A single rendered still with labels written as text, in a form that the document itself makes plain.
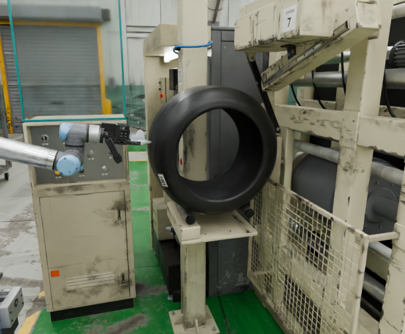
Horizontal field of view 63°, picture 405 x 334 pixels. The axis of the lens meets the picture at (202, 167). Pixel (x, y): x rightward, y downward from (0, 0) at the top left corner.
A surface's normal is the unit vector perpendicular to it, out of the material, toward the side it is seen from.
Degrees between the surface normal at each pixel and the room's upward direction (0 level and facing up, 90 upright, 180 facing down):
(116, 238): 90
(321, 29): 90
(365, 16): 72
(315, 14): 90
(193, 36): 90
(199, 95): 46
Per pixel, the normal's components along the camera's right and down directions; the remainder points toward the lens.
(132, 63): 0.14, 0.25
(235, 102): 0.32, 0.06
